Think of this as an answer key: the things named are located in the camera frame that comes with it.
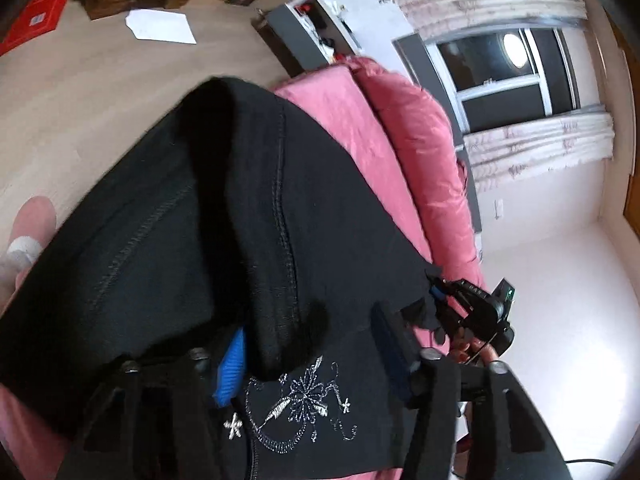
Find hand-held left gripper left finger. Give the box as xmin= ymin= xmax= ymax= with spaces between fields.
xmin=55 ymin=327 xmax=247 ymax=480

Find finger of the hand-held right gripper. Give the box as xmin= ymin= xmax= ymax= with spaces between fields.
xmin=427 ymin=276 xmax=488 ymax=313
xmin=434 ymin=305 xmax=473 ymax=347

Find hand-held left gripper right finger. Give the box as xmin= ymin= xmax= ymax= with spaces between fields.
xmin=369 ymin=304 xmax=573 ymax=480

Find black pants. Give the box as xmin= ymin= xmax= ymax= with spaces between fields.
xmin=0 ymin=76 xmax=453 ymax=480

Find person's right hand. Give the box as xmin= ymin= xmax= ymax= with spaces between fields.
xmin=450 ymin=335 xmax=498 ymax=367

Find pink puffy duvet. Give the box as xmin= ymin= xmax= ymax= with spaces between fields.
xmin=345 ymin=56 xmax=486 ymax=348

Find white patterned curtain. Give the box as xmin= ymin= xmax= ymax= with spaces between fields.
xmin=462 ymin=110 xmax=617 ymax=195
xmin=395 ymin=0 xmax=590 ymax=42

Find pink bed blanket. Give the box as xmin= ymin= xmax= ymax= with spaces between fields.
xmin=0 ymin=62 xmax=453 ymax=480

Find window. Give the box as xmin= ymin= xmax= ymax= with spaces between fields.
xmin=425 ymin=26 xmax=582 ymax=135

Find grey headboard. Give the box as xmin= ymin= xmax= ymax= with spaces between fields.
xmin=392 ymin=32 xmax=483 ymax=235

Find white patterned board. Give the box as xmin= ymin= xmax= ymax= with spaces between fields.
xmin=320 ymin=0 xmax=426 ymax=61

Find grey and white nightstand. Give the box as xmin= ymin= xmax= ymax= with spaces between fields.
xmin=251 ymin=0 xmax=362 ymax=80

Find white paper sheet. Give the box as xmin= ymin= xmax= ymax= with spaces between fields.
xmin=125 ymin=8 xmax=198 ymax=46

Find red box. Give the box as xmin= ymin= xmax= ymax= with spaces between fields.
xmin=0 ymin=0 xmax=85 ymax=57

